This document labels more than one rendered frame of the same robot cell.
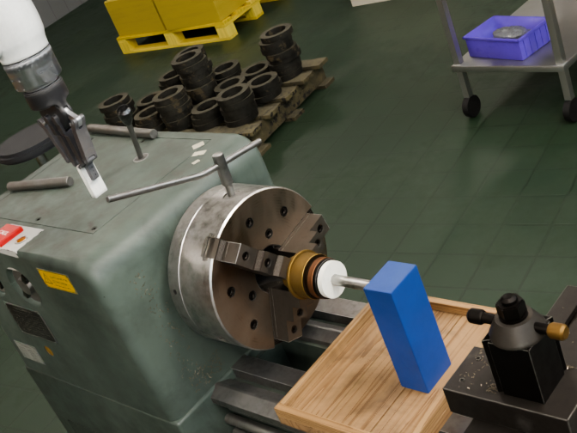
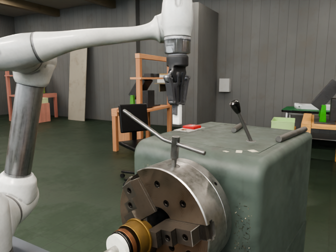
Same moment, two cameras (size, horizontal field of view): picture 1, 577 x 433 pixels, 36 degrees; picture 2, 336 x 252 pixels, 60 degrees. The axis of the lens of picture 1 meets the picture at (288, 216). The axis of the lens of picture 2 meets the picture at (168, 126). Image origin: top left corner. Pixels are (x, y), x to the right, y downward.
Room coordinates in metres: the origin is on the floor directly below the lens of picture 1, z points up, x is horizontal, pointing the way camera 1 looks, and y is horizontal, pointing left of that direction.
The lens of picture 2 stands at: (1.34, -0.66, 1.47)
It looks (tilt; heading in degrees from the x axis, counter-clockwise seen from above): 9 degrees down; 77
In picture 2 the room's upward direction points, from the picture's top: straight up
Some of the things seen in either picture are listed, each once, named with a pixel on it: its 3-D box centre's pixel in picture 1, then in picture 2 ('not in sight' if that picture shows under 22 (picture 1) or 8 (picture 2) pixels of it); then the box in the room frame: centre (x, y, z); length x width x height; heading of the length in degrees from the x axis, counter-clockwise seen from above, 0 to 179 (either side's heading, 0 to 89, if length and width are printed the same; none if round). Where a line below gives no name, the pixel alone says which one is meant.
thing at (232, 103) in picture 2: (125, 115); (235, 106); (1.78, 0.23, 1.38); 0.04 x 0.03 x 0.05; 39
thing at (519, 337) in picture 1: (515, 323); not in sight; (0.98, -0.23, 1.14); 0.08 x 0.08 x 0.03
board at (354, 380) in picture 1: (394, 367); not in sight; (1.31, -0.07, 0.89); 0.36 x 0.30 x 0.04; 129
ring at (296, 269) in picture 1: (310, 275); (133, 239); (1.41, 0.00, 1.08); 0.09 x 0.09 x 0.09; 39
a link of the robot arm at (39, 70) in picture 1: (33, 69); (177, 46); (1.60, 0.31, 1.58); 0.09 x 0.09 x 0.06
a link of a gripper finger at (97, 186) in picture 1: (93, 178); (176, 114); (1.60, 0.31, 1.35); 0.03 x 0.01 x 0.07; 129
